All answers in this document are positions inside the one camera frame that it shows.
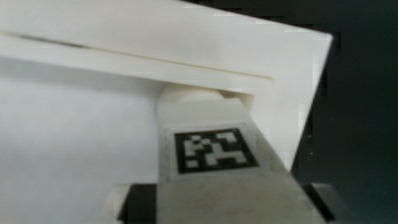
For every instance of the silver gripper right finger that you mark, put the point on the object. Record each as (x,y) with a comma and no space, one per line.
(329,203)

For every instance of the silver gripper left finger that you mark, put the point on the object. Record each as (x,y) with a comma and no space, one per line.
(130,204)

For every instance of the white square table top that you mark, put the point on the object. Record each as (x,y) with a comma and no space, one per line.
(92,54)

